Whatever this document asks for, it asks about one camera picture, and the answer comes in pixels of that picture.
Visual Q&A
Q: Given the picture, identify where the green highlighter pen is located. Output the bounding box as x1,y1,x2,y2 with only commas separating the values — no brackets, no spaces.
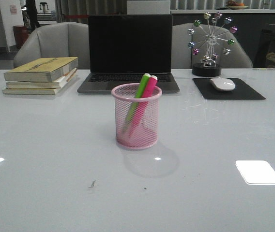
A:
122,73,151,133

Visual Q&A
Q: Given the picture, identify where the pink highlighter pen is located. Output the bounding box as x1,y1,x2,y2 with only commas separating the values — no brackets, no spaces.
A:
129,75,157,137

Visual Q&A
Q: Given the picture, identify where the pink mesh pen holder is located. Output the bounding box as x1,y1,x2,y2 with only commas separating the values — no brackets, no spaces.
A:
111,83,162,150

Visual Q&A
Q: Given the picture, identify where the grey open laptop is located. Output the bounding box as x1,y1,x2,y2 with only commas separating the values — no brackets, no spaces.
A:
77,14,180,94

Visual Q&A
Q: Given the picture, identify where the middle cream book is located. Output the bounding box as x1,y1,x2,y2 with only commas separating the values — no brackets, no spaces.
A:
6,68,77,89

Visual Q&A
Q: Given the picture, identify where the cream book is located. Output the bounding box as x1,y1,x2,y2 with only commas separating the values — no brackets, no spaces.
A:
2,72,78,96
6,68,77,89

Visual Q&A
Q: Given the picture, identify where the white computer mouse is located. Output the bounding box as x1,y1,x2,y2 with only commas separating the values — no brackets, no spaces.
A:
210,77,236,91

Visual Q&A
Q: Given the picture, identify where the right grey armchair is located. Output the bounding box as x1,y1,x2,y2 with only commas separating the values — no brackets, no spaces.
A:
171,23,252,69

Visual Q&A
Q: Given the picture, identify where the grey armchair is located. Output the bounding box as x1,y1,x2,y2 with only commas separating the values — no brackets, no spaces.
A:
171,23,252,69
13,22,90,69

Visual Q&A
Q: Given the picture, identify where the left grey armchair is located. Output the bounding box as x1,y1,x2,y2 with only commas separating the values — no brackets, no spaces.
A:
13,22,90,69

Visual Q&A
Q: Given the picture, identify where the top yellow book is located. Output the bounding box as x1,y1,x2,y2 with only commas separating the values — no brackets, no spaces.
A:
4,57,78,82

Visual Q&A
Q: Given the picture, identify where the black mouse pad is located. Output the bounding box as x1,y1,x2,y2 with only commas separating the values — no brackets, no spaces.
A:
193,78,266,100

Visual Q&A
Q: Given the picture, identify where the ferris wheel desk ornament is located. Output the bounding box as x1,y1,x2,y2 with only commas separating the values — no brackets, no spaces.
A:
187,11,235,77

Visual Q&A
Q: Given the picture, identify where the bottom cream book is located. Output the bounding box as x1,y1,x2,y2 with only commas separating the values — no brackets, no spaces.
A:
2,72,78,96

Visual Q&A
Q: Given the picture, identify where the red trash bin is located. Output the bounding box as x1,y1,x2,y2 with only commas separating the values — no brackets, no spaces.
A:
13,25,29,49

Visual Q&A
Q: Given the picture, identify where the fruit bowl on counter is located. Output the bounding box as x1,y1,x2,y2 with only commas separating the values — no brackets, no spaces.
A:
226,0,248,10

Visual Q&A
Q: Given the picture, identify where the person in background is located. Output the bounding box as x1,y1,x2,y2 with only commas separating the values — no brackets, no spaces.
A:
23,0,40,32

